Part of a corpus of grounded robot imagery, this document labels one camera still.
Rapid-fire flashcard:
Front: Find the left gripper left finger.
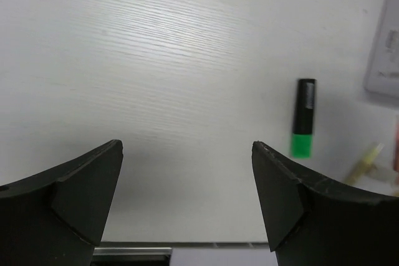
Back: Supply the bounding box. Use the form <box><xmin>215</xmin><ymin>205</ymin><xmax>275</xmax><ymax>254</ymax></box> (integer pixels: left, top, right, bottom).
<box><xmin>1</xmin><ymin>140</ymin><xmax>123</xmax><ymax>265</ymax></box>

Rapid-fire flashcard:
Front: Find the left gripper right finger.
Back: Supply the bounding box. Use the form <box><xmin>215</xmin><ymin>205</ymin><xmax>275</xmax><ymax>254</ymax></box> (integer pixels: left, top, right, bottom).
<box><xmin>252</xmin><ymin>141</ymin><xmax>398</xmax><ymax>265</ymax></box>

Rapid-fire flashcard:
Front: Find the yellow pastel pen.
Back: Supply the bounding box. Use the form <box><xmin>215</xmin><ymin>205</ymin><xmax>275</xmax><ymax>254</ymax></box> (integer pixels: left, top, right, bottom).
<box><xmin>343</xmin><ymin>143</ymin><xmax>384</xmax><ymax>186</ymax></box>

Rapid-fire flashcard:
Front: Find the black green highlighter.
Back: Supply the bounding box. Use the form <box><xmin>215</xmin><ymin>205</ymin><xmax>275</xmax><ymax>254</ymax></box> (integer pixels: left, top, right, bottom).
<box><xmin>291</xmin><ymin>78</ymin><xmax>316</xmax><ymax>159</ymax></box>

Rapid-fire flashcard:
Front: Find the pink pastel pen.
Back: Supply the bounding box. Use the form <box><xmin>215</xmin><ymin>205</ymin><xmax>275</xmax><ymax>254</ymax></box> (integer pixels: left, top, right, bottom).
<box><xmin>393</xmin><ymin>116</ymin><xmax>399</xmax><ymax>172</ymax></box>

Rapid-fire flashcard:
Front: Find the left white organizer tray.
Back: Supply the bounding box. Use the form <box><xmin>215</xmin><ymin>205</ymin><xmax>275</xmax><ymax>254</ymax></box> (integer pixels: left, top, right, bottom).
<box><xmin>363</xmin><ymin>0</ymin><xmax>398</xmax><ymax>98</ymax></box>

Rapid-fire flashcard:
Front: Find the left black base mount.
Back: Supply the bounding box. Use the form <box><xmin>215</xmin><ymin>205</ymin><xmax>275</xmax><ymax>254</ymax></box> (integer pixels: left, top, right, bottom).
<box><xmin>90</xmin><ymin>247</ymin><xmax>172</xmax><ymax>266</ymax></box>

